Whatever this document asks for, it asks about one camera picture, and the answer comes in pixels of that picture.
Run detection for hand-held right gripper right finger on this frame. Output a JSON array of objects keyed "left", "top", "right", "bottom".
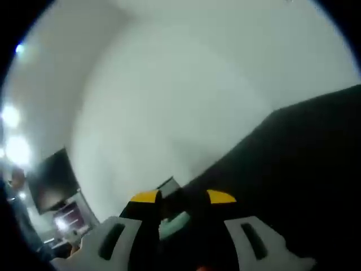
[{"left": 206, "top": 189, "right": 317, "bottom": 271}]

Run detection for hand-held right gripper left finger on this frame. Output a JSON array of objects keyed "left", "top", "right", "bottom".
[{"left": 50, "top": 189, "right": 164, "bottom": 271}]

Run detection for light green dustpan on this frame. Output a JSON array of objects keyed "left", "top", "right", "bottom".
[{"left": 159, "top": 211, "right": 193, "bottom": 241}]

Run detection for black tabletop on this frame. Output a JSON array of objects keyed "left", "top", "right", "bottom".
[{"left": 157, "top": 84, "right": 361, "bottom": 271}]

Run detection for white TV cabinet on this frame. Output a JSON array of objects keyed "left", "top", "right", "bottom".
[{"left": 42, "top": 189, "right": 100, "bottom": 246}]

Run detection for grey box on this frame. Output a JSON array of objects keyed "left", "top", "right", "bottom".
[{"left": 155, "top": 176, "right": 181, "bottom": 199}]

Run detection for black wall-mounted television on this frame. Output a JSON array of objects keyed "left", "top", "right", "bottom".
[{"left": 25, "top": 147, "right": 80, "bottom": 216}]

